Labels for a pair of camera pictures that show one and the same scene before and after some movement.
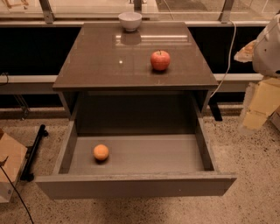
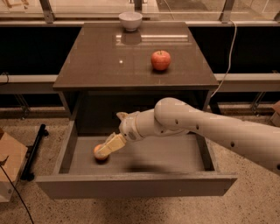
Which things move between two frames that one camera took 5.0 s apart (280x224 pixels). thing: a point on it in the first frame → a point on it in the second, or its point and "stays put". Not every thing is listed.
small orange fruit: [101, 151] stays put
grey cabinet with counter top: [107, 74] stays put
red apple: [160, 59] stays put
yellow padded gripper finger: [262, 98] → [129, 131]
